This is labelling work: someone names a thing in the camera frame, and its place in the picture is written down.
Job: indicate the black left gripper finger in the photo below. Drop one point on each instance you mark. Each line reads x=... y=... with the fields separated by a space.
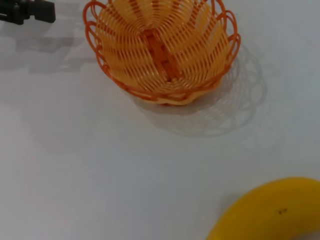
x=37 y=11

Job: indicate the yellow banana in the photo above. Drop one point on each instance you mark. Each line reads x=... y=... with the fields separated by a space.
x=262 y=212

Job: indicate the orange woven plastic basket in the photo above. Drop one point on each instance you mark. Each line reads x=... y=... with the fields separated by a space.
x=150 y=62

